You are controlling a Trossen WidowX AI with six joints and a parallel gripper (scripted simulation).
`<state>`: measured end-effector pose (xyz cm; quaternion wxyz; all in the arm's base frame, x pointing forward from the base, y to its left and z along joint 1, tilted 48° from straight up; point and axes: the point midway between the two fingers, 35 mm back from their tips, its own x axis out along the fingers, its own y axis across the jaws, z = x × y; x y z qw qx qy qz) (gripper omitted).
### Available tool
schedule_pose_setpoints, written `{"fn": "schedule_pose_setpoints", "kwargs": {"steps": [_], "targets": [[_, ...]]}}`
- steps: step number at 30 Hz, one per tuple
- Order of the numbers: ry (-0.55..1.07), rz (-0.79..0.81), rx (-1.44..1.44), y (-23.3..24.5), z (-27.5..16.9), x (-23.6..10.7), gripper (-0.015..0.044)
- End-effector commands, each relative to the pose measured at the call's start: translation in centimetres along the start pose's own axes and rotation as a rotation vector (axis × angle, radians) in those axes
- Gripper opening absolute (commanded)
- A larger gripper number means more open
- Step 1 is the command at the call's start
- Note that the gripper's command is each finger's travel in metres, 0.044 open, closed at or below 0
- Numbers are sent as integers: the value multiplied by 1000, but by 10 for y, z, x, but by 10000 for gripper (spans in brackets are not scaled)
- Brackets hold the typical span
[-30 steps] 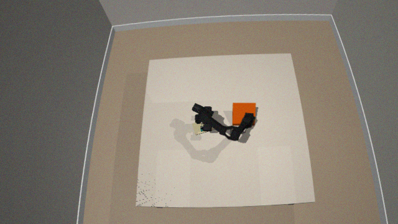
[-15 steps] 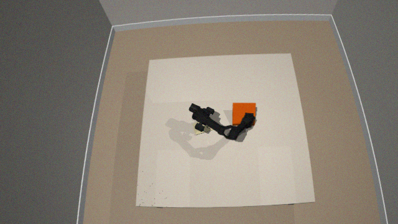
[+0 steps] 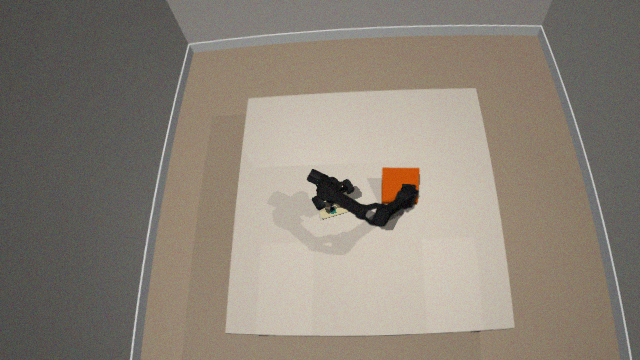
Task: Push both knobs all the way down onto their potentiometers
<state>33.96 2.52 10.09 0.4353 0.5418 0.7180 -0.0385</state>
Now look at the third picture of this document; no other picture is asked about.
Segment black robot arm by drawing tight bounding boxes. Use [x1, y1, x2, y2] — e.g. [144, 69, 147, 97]
[307, 169, 418, 227]

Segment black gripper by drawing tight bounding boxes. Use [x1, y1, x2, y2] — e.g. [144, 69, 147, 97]
[312, 179, 354, 211]

